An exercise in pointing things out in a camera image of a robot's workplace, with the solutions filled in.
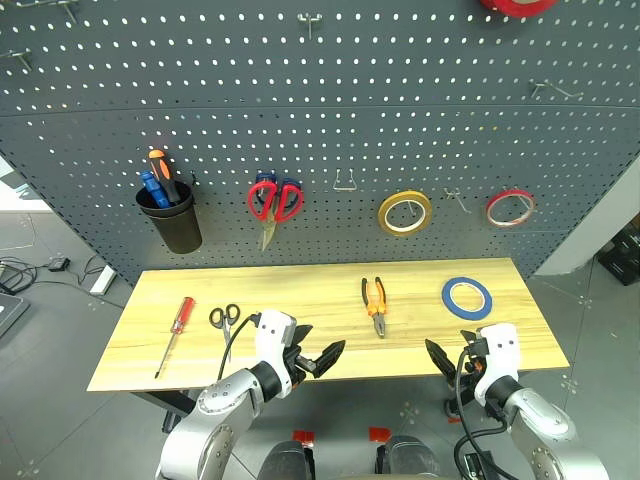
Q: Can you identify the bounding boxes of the red handled scissors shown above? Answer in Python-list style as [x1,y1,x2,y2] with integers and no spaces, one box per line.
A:
[247,180,305,253]

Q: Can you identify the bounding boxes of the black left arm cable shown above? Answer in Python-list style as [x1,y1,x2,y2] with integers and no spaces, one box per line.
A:
[216,311,262,383]

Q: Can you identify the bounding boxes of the black plastic crate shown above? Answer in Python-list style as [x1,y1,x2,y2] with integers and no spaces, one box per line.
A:
[596,233,640,288]

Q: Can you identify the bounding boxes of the blue handled screwdriver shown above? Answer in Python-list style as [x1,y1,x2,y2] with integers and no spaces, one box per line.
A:
[139,170,171,210]

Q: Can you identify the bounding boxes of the wide red tape roll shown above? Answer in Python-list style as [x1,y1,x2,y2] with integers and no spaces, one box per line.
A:
[479,0,559,19]

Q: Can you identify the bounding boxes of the dark grey metal pegboard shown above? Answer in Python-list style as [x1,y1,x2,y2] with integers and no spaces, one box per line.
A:
[0,0,640,287]

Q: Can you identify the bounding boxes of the black floor cables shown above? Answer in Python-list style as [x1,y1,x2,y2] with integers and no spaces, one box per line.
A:
[0,256,106,297]

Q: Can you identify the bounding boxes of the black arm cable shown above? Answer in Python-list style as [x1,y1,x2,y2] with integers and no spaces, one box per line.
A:
[451,343,512,480]
[216,311,262,383]

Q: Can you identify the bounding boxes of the blue scissors hook holder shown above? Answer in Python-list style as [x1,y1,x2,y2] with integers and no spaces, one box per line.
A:
[255,170,304,192]

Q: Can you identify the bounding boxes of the thin red tape roll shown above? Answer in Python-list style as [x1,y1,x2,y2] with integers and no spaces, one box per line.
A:
[485,187,538,232]

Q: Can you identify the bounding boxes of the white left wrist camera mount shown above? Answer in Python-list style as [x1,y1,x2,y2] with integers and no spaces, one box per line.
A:
[253,309,299,400]

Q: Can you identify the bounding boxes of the dark grey flat panel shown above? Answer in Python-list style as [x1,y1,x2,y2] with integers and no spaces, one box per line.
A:
[0,291,32,340]

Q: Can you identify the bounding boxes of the long metal pegboard hook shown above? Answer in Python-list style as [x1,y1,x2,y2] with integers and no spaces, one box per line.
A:
[529,80,585,100]

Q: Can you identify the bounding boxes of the red handled screwdriver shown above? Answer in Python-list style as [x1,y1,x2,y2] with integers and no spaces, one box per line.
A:
[153,295,197,380]

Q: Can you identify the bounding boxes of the metal wire loop hook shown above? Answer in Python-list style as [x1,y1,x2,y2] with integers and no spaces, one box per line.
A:
[332,168,360,193]

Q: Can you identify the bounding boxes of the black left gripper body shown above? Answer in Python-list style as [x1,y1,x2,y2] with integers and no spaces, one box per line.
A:
[284,343,322,392]

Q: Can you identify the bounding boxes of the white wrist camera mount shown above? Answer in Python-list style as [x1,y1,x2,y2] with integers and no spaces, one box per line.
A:
[472,322,523,408]
[253,309,299,400]

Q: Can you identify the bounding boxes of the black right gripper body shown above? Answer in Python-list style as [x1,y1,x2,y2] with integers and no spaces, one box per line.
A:
[445,355,485,402]

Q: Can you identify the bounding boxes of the dark grey rounded shape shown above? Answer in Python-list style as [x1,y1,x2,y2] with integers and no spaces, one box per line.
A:
[256,439,317,480]
[374,435,442,480]

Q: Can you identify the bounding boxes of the yellow tape roll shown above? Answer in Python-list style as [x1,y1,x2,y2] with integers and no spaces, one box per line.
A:
[377,189,434,239]

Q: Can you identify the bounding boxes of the black caster bracket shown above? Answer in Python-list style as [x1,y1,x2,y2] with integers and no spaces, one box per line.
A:
[461,451,494,480]

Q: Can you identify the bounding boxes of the black cup holder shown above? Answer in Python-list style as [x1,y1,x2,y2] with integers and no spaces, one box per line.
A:
[135,179,204,255]

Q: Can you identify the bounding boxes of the black table leg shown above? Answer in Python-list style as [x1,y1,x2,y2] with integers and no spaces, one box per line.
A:
[131,389,202,434]

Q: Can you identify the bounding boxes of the blue tape roll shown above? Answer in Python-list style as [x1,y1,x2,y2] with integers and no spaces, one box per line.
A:
[440,276,495,320]

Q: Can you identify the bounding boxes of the black handled scissors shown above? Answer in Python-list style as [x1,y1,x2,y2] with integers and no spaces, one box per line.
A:
[208,302,242,364]

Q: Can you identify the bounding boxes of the orange and black pliers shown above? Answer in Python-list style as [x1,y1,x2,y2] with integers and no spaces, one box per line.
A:
[360,276,390,341]

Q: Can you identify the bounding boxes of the orange and black screwdriver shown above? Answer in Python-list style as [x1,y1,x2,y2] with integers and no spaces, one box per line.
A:
[146,148,183,206]

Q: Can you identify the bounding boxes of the white power strip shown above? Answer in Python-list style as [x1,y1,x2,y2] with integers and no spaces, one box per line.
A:
[89,264,118,296]

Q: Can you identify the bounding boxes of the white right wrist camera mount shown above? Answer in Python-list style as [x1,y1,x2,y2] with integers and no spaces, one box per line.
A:
[472,322,523,408]

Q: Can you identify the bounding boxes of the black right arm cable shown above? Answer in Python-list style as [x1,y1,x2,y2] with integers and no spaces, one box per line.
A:
[451,343,512,480]

